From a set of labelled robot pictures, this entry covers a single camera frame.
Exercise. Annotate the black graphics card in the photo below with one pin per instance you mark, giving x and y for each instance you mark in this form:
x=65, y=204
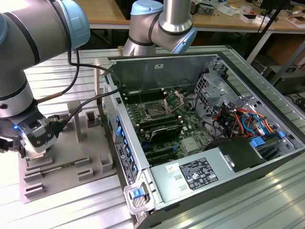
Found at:
x=166, y=133

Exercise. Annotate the brown cardboard box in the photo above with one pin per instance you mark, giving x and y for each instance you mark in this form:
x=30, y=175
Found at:
x=297, y=21

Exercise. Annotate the white wrist camera black mount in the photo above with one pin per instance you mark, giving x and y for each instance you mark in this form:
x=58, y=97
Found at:
x=40, y=140

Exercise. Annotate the black equipment case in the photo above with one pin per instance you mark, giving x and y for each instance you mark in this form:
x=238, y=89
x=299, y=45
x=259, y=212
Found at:
x=290, y=81

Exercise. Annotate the CPU socket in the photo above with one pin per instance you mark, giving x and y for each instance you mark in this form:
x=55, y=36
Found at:
x=155, y=111

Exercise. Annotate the silver chipset heat sink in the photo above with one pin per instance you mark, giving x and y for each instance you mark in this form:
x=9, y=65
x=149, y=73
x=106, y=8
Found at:
x=190, y=144

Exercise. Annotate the small metal device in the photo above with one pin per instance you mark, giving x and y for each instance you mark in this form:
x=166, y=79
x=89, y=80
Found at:
x=207, y=8

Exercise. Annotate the blue case latch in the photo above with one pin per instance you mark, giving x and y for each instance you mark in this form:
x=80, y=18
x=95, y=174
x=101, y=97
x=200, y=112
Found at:
x=137, y=193

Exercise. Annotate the white papers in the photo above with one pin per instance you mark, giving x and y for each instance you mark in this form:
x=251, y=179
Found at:
x=226, y=9

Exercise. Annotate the black RAM slot bank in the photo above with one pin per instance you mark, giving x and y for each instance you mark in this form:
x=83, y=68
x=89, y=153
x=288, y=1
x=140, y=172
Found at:
x=147, y=95
x=159, y=121

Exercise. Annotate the grey power supply unit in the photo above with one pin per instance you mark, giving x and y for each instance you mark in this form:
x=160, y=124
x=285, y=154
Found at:
x=171, y=188

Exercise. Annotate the black expansion slot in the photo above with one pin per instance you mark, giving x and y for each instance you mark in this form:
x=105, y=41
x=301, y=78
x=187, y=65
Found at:
x=159, y=150
x=164, y=158

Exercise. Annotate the white open box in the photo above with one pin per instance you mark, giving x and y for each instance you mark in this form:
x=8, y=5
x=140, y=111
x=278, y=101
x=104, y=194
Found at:
x=257, y=20

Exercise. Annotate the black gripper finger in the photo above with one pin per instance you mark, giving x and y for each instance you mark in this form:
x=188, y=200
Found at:
x=13, y=146

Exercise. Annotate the open grey PC case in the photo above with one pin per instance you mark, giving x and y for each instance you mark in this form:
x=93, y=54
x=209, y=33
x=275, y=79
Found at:
x=133, y=74

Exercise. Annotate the black plastic air shroud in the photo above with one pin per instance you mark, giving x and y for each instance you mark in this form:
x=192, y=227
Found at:
x=238, y=152

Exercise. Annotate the green motherboard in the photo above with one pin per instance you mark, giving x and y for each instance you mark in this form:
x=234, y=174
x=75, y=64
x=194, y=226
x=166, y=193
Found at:
x=190, y=130

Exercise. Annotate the thin metal locking lever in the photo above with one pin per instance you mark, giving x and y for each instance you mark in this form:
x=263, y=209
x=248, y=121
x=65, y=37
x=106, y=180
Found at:
x=141, y=99

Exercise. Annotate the grey plastic parts rack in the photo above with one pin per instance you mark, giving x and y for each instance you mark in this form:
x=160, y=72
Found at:
x=62, y=148

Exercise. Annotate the silver metal drive cage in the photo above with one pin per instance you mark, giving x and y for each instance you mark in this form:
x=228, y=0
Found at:
x=212, y=93

